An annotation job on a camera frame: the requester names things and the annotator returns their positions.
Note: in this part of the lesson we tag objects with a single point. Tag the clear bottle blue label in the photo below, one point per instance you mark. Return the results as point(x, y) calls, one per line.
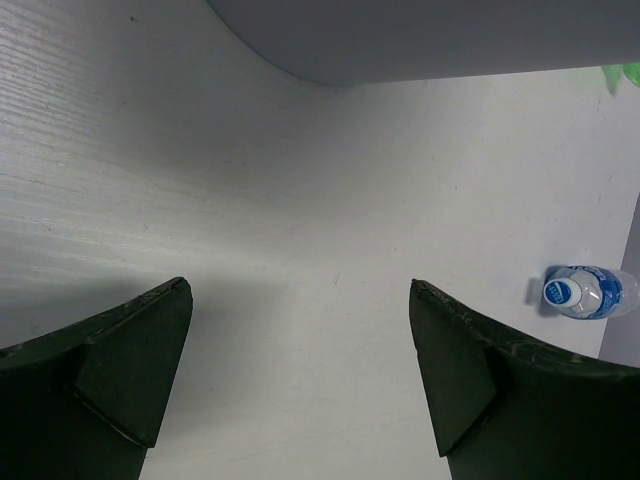
point(585, 292)

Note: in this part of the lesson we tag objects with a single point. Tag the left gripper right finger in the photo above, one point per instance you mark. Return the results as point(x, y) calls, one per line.
point(506, 405)

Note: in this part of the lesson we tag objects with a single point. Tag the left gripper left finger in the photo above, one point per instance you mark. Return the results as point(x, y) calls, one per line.
point(87, 401)

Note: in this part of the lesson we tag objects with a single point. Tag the white plastic bin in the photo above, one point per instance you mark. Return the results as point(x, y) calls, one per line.
point(352, 42)

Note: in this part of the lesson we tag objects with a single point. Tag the green plastic bottle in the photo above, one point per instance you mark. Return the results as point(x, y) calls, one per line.
point(614, 75)

